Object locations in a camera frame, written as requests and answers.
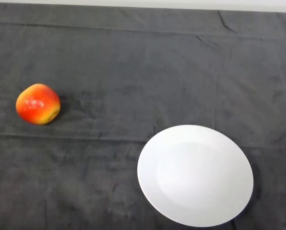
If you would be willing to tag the red yellow apple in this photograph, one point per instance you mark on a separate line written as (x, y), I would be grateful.
(37, 105)

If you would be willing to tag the white round plate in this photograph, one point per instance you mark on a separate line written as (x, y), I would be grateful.
(195, 177)

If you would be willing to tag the black cloth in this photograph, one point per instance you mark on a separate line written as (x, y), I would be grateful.
(123, 72)

